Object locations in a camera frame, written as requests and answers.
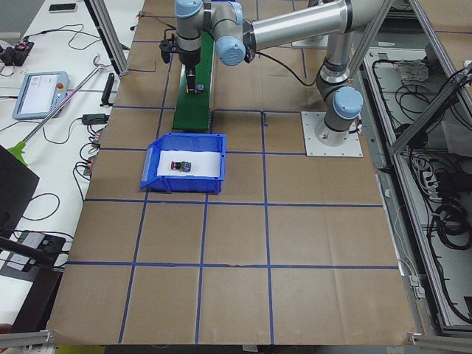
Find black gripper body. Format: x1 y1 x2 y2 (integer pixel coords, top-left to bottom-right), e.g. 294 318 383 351
178 48 201 67

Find yellow push button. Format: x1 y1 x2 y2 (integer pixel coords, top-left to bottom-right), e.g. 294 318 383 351
186 84 205 94

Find red push button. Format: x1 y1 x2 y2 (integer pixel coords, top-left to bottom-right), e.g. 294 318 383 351
170 161 192 173

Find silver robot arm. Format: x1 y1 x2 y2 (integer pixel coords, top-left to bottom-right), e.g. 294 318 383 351
160 1 377 94

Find green conveyor belt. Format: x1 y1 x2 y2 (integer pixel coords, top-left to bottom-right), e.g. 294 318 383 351
173 32 214 132

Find left blue storage bin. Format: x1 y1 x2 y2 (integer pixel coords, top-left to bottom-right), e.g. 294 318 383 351
140 133 226 195

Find left white foam pad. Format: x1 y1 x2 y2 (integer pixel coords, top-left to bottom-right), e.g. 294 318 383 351
156 150 221 177

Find black power adapter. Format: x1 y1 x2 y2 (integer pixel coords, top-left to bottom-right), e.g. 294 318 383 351
81 114 109 125

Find black smartphone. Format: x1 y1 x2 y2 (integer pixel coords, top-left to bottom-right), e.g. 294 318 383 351
48 2 77 13

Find teach pendant tablet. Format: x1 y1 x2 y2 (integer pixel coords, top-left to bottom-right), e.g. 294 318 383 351
12 71 69 120

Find grabber reach tool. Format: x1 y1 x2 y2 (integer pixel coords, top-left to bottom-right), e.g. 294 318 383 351
7 55 109 166

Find black monitor corner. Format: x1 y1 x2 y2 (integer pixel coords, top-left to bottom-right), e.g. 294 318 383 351
0 147 40 237

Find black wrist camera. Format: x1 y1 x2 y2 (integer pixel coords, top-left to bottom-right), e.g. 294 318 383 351
159 35 178 64

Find black handle bar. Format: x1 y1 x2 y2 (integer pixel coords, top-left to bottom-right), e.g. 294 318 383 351
100 73 115 107

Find aluminium frame post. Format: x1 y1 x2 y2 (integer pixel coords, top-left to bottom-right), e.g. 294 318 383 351
84 0 128 77

